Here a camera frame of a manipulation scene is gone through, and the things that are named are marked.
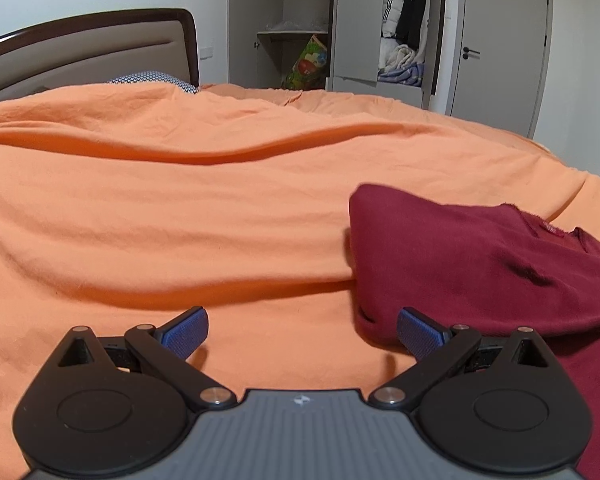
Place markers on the grey room door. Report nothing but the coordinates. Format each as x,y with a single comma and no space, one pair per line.
504,87

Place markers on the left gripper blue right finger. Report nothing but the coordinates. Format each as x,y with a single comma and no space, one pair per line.
440,353

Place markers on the maroon long sleeve shirt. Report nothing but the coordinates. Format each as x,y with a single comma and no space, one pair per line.
492,268

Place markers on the blue striped folded cloth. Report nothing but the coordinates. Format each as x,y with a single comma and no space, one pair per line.
411,75

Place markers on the blue patterned pillow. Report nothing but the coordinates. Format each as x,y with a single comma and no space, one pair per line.
154,76

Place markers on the colourful fruit print bag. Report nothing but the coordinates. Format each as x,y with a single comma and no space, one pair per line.
310,68

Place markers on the grey built-in wardrobe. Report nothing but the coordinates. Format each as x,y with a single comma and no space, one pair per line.
260,60

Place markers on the white clothes on shelf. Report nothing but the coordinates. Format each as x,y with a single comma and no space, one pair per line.
290,27

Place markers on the black door handle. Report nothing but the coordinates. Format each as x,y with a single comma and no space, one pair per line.
470,53

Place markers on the orange bed duvet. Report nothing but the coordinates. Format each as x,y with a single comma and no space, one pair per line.
122,204

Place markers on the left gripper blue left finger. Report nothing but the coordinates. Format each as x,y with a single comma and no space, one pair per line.
163,351

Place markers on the white hanging jacket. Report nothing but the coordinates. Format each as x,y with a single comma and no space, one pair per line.
391,13

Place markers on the brown beige bed headboard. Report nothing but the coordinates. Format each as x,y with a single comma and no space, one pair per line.
98,47

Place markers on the black hanging garment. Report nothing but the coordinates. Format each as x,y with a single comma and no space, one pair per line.
410,22

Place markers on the white folded clothes pile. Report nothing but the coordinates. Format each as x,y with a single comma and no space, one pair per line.
395,56

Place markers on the white wall socket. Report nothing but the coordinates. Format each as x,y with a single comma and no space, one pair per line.
206,53

